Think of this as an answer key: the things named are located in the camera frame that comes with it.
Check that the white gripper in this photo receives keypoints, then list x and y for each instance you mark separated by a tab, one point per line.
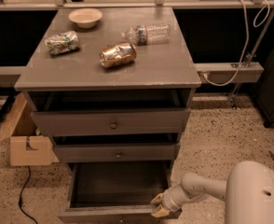
170	202

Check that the grey bottom drawer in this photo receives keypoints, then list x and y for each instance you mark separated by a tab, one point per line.
117	192

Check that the grey drawer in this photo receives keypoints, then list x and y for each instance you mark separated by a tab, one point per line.
110	122
117	152
117	192

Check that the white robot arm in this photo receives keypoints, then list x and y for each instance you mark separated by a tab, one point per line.
248	194

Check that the grey middle drawer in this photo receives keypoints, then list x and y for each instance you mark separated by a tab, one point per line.
117	152

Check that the grey drawer cabinet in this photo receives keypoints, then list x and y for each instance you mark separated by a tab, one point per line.
161	77

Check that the grey top drawer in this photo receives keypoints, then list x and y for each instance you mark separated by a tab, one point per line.
110	122

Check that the cardboard box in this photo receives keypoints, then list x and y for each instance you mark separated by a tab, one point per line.
26	145

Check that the crushed gold can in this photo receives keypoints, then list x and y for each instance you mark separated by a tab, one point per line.
116	55

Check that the clear plastic water bottle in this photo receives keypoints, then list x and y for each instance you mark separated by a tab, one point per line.
151	34

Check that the crushed green can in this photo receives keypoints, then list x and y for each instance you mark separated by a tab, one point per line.
63	43

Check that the white bowl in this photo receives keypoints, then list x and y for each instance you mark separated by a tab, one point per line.
85	17

